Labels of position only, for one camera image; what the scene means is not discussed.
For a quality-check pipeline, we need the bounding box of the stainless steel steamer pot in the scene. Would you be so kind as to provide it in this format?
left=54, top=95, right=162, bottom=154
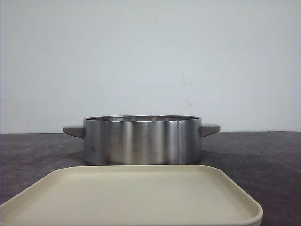
left=63, top=115, right=221, bottom=165

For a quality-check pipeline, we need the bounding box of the cream plastic tray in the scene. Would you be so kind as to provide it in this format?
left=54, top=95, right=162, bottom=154
left=0, top=165, right=263, bottom=226

